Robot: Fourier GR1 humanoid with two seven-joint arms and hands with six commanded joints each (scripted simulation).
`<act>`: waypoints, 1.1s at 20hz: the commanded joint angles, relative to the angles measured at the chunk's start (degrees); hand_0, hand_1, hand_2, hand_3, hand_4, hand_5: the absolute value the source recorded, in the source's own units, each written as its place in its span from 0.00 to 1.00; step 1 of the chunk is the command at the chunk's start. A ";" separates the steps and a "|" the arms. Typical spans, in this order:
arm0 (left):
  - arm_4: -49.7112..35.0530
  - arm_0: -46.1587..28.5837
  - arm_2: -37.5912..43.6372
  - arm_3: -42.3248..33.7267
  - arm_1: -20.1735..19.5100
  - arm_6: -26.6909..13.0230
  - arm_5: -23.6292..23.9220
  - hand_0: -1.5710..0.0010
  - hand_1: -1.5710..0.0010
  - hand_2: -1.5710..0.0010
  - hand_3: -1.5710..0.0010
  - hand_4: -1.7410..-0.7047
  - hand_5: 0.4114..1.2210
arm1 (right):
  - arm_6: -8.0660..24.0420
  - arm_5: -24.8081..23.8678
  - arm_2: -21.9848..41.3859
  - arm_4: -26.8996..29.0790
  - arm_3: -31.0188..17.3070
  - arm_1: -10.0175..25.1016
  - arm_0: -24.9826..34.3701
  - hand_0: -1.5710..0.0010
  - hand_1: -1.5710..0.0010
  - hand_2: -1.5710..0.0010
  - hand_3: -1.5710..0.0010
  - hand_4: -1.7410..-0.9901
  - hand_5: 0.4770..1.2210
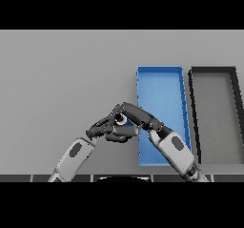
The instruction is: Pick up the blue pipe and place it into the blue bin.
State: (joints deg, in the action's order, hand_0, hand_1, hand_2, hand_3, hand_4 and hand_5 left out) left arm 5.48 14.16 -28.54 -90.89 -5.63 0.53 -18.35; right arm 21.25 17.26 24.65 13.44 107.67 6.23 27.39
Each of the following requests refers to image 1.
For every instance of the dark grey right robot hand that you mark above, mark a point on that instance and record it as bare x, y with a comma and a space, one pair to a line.
139, 115

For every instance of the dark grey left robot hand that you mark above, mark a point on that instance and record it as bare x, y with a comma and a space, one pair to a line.
109, 129

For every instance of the blue pipe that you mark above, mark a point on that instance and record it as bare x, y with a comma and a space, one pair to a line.
121, 119

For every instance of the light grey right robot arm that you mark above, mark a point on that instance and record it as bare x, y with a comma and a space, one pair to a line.
176, 150

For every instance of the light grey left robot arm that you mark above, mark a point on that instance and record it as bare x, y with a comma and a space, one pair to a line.
72, 157

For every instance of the blue bin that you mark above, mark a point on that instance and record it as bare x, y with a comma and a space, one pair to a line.
162, 111

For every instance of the dark grey bin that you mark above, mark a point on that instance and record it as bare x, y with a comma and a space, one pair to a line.
217, 117

